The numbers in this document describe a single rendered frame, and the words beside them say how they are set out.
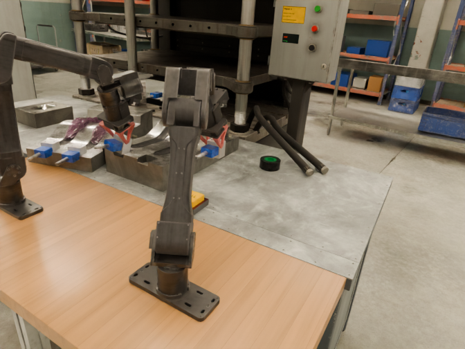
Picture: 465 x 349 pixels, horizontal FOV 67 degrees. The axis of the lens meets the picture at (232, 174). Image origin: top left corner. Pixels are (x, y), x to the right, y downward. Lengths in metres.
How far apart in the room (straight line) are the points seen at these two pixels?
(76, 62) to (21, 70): 4.36
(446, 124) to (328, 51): 2.97
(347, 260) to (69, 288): 0.65
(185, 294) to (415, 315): 1.56
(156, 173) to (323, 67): 0.94
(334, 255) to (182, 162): 0.47
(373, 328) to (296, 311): 1.22
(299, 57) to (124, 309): 1.35
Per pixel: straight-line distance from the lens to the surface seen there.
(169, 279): 0.73
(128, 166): 1.23
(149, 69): 2.18
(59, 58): 1.07
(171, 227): 0.70
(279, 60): 1.79
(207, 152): 1.11
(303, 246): 0.95
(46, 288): 0.86
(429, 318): 2.17
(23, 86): 5.45
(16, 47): 1.05
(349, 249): 0.99
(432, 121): 4.53
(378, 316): 2.04
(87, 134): 1.48
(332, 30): 1.71
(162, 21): 2.09
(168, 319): 0.74
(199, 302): 0.76
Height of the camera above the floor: 1.34
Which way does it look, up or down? 25 degrees down
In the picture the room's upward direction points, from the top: 4 degrees clockwise
